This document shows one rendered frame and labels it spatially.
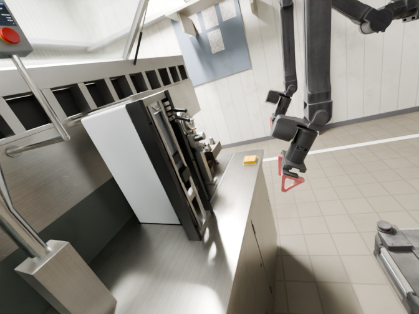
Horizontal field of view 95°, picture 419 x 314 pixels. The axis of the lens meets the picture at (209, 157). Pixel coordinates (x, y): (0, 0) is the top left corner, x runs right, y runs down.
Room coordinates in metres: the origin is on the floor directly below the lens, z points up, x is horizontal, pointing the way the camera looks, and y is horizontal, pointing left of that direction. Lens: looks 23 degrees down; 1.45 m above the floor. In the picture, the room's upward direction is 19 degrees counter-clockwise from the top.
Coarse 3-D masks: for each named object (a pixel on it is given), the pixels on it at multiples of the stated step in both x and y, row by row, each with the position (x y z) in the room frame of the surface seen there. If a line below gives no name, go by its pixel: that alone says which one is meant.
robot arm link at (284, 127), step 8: (320, 112) 0.46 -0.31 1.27; (280, 120) 0.52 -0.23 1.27; (288, 120) 0.52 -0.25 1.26; (296, 120) 0.51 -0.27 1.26; (304, 120) 0.52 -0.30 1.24; (312, 120) 0.47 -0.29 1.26; (320, 120) 0.46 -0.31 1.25; (272, 128) 0.55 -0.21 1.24; (280, 128) 0.52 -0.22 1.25; (288, 128) 0.51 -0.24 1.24; (312, 128) 0.47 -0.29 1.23; (320, 128) 0.47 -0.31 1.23; (272, 136) 0.53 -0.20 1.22; (280, 136) 0.52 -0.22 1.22; (288, 136) 0.51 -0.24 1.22
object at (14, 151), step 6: (54, 138) 0.54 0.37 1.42; (60, 138) 0.52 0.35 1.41; (66, 138) 0.52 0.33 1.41; (36, 144) 0.58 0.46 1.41; (42, 144) 0.57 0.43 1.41; (48, 144) 0.56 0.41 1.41; (6, 150) 0.64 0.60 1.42; (12, 150) 0.65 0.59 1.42; (18, 150) 0.63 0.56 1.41; (24, 150) 0.62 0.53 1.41; (12, 156) 0.65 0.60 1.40; (18, 156) 0.66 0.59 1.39
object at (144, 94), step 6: (132, 96) 0.70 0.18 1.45; (138, 96) 0.72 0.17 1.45; (144, 96) 0.75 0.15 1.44; (114, 102) 0.75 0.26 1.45; (120, 102) 0.73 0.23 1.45; (126, 102) 0.72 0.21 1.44; (96, 108) 0.79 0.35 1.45; (102, 108) 0.77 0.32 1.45; (84, 114) 0.82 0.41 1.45; (90, 114) 0.81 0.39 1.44
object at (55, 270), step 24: (0, 168) 0.43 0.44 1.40; (0, 192) 0.40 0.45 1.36; (0, 216) 0.39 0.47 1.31; (24, 240) 0.39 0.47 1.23; (24, 264) 0.39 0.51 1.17; (48, 264) 0.38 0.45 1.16; (72, 264) 0.41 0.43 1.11; (48, 288) 0.35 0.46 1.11; (72, 288) 0.38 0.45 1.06; (96, 288) 0.41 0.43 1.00; (72, 312) 0.35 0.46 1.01; (96, 312) 0.38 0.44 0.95
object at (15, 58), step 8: (16, 56) 0.52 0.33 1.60; (16, 64) 0.52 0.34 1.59; (24, 72) 0.52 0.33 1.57; (24, 80) 0.52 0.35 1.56; (32, 80) 0.53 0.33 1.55; (32, 88) 0.52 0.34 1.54; (40, 96) 0.52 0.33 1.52; (40, 104) 0.52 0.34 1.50; (48, 104) 0.53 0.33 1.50; (48, 112) 0.52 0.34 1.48; (56, 120) 0.52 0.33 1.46; (56, 128) 0.52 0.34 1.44
